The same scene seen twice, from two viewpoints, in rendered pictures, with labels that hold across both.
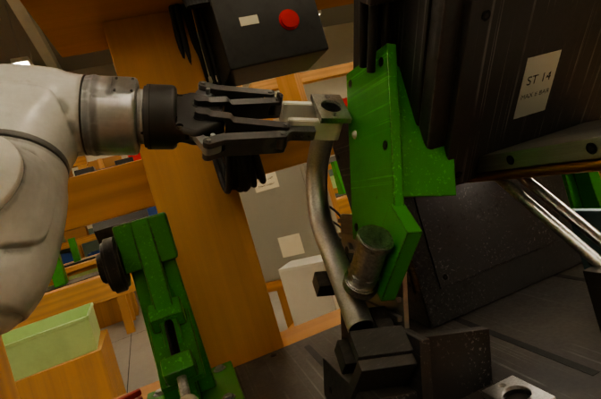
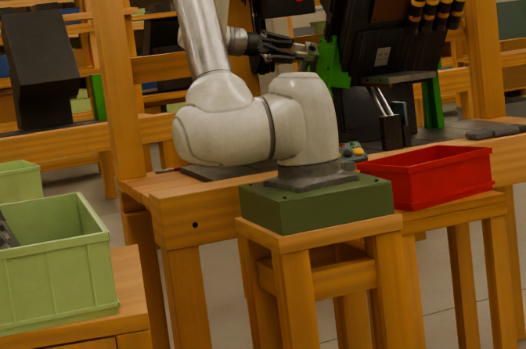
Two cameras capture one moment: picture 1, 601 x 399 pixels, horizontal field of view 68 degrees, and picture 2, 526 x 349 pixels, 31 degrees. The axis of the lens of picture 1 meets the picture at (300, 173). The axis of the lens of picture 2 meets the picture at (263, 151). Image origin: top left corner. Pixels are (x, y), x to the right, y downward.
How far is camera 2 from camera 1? 2.54 m
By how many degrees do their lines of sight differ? 7
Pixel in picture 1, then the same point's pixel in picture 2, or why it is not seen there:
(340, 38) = not seen: outside the picture
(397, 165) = (330, 76)
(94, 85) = (234, 32)
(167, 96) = (256, 38)
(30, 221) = not seen: hidden behind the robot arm
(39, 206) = not seen: hidden behind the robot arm
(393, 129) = (331, 64)
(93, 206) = (181, 69)
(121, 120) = (242, 45)
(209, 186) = (245, 69)
